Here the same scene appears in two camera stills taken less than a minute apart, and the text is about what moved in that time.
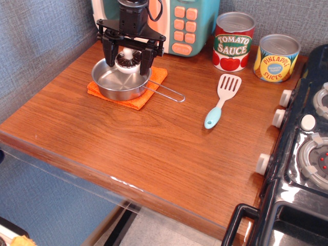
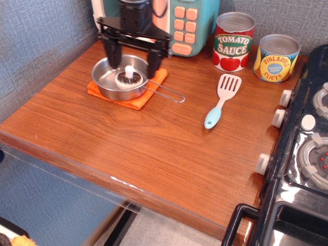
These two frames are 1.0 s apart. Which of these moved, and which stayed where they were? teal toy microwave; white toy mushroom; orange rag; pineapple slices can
Moved: white toy mushroom
Stayed: orange rag; teal toy microwave; pineapple slices can
